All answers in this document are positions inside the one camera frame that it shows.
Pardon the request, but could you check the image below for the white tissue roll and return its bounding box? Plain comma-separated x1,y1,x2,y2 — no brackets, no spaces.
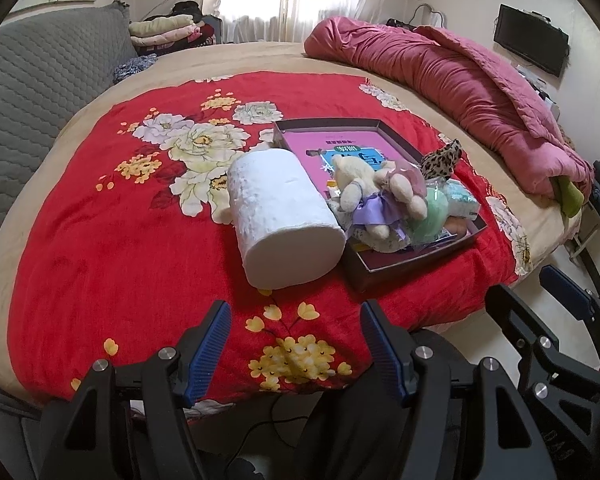
227,147,347,291

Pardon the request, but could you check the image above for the red floral blanket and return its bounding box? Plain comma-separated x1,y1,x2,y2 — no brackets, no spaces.
7,71,534,407

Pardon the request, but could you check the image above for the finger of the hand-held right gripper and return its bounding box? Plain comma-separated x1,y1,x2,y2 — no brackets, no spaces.
485,284,600,403
539,265,600,376

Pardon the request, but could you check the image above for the metal rack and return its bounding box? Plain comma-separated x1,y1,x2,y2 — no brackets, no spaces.
412,3,449,29

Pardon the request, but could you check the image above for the green pillow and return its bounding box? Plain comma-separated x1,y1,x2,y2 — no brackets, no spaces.
552,175,584,219

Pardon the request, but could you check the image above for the black cable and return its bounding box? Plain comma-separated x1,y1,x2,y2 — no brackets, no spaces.
224,394,332,467

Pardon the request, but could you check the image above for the black wall television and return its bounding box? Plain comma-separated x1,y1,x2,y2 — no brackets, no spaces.
494,3,571,79

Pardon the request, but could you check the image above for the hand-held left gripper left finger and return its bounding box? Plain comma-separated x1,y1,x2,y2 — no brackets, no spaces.
37,300,233,480

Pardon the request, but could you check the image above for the dark clothes pile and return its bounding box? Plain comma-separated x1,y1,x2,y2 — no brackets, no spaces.
171,2,227,47

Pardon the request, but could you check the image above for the stack of folded clothes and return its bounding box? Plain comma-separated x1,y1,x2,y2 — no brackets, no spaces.
129,14,201,47

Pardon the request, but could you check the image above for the plush bear pink dress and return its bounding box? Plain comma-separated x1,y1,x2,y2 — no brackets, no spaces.
375,162,429,222

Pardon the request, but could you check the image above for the leopard print scrunchie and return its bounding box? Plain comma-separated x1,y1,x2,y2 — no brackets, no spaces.
419,139,464,182

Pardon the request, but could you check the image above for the pink printed booklet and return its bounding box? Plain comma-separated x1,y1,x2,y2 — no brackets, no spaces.
282,127,416,197

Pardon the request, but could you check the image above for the grey quilted headboard cover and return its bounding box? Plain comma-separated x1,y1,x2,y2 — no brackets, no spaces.
0,2,139,282

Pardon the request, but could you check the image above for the plush bear purple dress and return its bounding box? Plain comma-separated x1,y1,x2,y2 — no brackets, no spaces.
330,152,406,239

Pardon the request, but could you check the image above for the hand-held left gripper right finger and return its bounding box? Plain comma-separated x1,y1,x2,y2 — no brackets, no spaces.
360,300,551,480

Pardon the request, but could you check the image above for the blue patterned cloth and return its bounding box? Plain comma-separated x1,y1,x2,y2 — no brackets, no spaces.
111,53,159,84

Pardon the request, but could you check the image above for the dark shallow cardboard box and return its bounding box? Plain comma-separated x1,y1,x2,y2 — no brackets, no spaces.
272,117,489,274

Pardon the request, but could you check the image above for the pink quilt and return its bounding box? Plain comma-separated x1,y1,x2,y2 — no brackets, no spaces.
303,16,596,199

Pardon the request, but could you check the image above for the green tissue pack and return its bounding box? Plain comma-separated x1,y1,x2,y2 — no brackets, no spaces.
442,180,481,221

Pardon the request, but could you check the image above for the person's dark trouser leg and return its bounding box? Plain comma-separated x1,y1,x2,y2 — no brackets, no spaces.
295,329,477,480

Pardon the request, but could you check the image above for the green sponge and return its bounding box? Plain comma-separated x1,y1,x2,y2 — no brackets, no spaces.
406,186,452,244

